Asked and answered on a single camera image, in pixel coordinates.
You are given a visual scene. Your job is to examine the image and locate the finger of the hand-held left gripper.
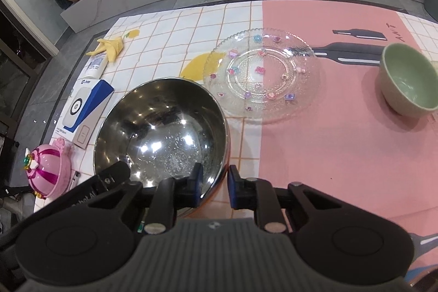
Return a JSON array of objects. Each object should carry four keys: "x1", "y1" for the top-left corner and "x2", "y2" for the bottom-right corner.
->
[{"x1": 95, "y1": 160, "x2": 132, "y2": 186}]

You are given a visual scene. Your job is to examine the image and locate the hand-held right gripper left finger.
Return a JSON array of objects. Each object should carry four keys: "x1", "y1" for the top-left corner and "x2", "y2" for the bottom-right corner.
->
[{"x1": 113, "y1": 164, "x2": 203, "y2": 233}]

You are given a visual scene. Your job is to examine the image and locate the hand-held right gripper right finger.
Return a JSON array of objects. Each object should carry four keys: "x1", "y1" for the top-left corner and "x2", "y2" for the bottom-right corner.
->
[{"x1": 228, "y1": 165, "x2": 331, "y2": 233}]

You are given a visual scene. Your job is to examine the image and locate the stainless steel bowl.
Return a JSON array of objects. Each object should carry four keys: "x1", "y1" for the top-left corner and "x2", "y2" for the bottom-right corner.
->
[{"x1": 93, "y1": 78, "x2": 231, "y2": 208}]

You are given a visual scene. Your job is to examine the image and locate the clear glass plate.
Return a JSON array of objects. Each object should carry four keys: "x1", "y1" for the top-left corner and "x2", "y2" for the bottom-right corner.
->
[{"x1": 203, "y1": 27, "x2": 321, "y2": 125}]

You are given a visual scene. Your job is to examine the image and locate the green ceramic bowl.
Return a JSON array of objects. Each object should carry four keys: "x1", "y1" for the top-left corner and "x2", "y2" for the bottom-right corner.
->
[{"x1": 378, "y1": 42, "x2": 438, "y2": 118}]

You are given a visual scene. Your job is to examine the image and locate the pink toy pot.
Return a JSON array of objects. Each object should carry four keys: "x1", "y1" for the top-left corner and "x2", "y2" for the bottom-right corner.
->
[{"x1": 23, "y1": 137, "x2": 75, "y2": 199}]

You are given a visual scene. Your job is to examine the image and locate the blue and white box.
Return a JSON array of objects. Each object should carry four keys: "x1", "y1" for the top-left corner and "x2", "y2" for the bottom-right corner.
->
[{"x1": 54, "y1": 79, "x2": 115, "y2": 149}]

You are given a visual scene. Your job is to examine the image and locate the pink and checked printed tablecloth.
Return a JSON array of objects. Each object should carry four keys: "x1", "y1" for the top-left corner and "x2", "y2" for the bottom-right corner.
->
[{"x1": 33, "y1": 0, "x2": 438, "y2": 292}]

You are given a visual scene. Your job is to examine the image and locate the white plastic bottle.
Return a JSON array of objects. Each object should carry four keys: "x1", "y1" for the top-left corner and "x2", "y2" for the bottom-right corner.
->
[{"x1": 83, "y1": 53, "x2": 109, "y2": 79}]

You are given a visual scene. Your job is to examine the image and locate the yellow banana peel toy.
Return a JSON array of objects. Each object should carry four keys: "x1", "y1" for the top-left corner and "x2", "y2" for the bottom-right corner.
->
[{"x1": 85, "y1": 37, "x2": 124, "y2": 63}]

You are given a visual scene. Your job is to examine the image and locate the dark glass cabinet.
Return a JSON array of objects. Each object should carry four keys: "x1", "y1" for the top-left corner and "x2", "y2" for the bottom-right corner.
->
[{"x1": 0, "y1": 0, "x2": 46, "y2": 130}]

